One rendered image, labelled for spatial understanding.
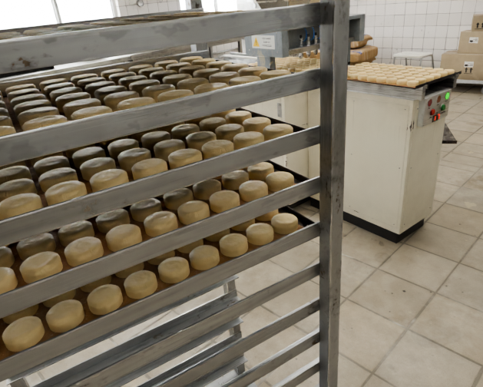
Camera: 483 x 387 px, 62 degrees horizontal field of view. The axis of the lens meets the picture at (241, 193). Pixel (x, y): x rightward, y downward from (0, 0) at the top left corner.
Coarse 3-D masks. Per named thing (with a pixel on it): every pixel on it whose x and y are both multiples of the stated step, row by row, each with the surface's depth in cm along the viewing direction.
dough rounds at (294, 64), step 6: (276, 60) 279; (282, 60) 277; (288, 60) 278; (294, 60) 273; (300, 60) 270; (306, 60) 268; (312, 60) 268; (318, 60) 264; (276, 66) 257; (282, 66) 255; (288, 66) 255; (294, 66) 251; (300, 66) 249; (306, 66) 250; (312, 66) 246; (318, 66) 243
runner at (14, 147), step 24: (312, 72) 60; (192, 96) 51; (216, 96) 53; (240, 96) 55; (264, 96) 57; (96, 120) 46; (120, 120) 47; (144, 120) 49; (168, 120) 50; (0, 144) 41; (24, 144) 42; (48, 144) 44; (72, 144) 45
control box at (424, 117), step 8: (448, 88) 202; (432, 96) 192; (424, 104) 190; (432, 104) 194; (440, 104) 199; (448, 104) 204; (424, 112) 192; (440, 112) 201; (424, 120) 194; (432, 120) 198
